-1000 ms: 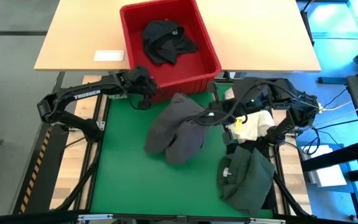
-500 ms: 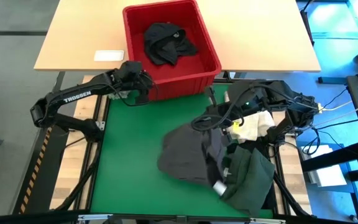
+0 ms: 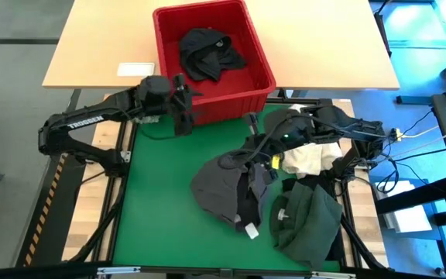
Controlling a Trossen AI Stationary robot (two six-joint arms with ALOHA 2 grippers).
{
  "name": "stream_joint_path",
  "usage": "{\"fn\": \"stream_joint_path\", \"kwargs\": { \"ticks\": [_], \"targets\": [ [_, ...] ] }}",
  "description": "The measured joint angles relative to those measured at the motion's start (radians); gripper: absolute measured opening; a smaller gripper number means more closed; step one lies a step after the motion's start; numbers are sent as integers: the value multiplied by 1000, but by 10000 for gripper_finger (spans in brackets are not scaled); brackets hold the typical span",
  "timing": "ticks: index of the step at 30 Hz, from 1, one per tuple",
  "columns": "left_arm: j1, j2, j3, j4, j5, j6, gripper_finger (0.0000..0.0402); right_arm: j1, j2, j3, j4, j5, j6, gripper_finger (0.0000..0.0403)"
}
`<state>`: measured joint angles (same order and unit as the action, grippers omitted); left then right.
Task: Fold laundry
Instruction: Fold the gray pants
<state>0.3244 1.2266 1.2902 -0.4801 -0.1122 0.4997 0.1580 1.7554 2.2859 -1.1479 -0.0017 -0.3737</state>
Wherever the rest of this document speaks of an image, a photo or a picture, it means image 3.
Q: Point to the black buttoned garment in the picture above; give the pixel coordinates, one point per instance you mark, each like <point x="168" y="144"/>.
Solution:
<point x="203" y="54"/>

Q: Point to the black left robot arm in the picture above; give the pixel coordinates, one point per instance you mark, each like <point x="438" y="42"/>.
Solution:
<point x="91" y="116"/>

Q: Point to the white box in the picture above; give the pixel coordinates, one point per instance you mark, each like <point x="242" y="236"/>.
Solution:
<point x="409" y="217"/>

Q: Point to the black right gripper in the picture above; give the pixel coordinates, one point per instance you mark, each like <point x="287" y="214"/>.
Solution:
<point x="265" y="147"/>

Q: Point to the green work mat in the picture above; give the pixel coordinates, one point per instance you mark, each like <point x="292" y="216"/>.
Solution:
<point x="176" y="269"/>

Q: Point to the black hazard-striped floor plate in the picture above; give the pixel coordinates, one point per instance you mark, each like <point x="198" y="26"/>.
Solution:
<point x="58" y="209"/>

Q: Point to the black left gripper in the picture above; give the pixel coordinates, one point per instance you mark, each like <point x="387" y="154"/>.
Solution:
<point x="170" y="102"/>

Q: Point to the wooden side board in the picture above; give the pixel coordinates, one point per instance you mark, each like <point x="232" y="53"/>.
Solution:
<point x="83" y="217"/>
<point x="362" y="217"/>

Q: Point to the dark green garment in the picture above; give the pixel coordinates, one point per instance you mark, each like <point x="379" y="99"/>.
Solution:
<point x="308" y="228"/>

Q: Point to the red ribbed plastic bin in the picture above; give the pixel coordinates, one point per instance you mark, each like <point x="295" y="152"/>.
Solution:
<point x="230" y="100"/>

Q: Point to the white rectangular pad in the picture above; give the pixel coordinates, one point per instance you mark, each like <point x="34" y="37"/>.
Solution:
<point x="136" y="69"/>

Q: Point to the dark grey garment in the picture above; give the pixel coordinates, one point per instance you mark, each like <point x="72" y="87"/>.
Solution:
<point x="219" y="190"/>

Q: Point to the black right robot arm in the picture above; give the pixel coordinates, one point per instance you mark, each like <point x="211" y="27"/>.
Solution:
<point x="343" y="124"/>

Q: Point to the light wooden desk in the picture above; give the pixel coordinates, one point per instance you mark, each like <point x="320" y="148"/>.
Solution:
<point x="323" y="46"/>

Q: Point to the beige garment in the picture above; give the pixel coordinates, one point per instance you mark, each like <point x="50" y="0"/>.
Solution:
<point x="312" y="159"/>

